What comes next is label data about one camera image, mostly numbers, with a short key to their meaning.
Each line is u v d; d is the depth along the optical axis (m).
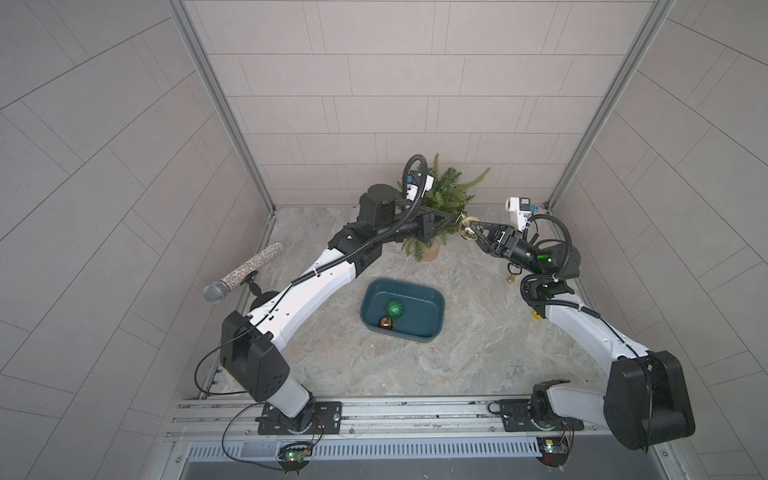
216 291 0.66
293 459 0.64
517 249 0.61
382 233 0.53
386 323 0.83
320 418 0.70
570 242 0.53
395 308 0.85
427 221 0.58
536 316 0.62
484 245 0.61
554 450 0.68
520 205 0.63
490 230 0.68
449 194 0.79
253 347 0.39
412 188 0.60
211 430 0.68
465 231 0.64
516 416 0.71
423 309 0.91
